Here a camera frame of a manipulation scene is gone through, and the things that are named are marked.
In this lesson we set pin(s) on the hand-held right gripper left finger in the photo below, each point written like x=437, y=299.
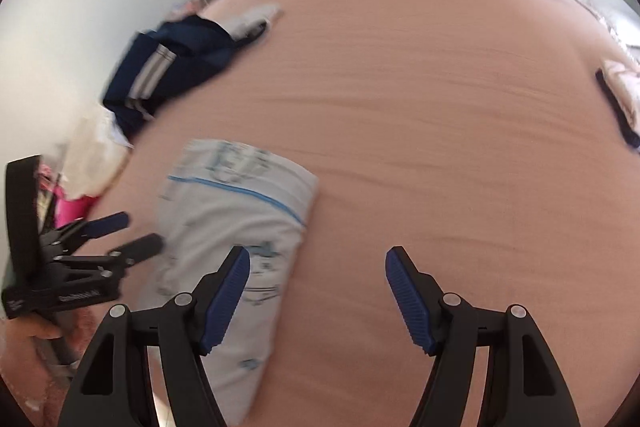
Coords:
x=227, y=302

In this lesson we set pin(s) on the bright pink cloth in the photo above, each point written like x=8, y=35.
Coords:
x=75, y=212

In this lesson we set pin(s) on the folded navy garment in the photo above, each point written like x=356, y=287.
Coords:
x=615, y=112

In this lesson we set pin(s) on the pale pink pillow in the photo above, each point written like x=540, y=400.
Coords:
x=610, y=17

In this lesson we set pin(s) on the white clothes pile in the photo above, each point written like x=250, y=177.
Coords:
x=97, y=157

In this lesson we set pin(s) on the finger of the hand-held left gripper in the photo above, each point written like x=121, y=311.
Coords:
x=140, y=249
x=110, y=223

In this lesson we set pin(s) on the white cartoon print shorts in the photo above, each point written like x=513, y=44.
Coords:
x=225, y=207

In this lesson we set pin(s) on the navy white striped garment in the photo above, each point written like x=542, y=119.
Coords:
x=170, y=67

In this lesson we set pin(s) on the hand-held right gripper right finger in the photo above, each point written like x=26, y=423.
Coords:
x=407, y=302

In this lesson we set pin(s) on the bed with pink sheet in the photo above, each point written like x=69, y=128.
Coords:
x=425, y=132

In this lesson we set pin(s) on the person's left hand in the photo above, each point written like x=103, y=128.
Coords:
x=35, y=331

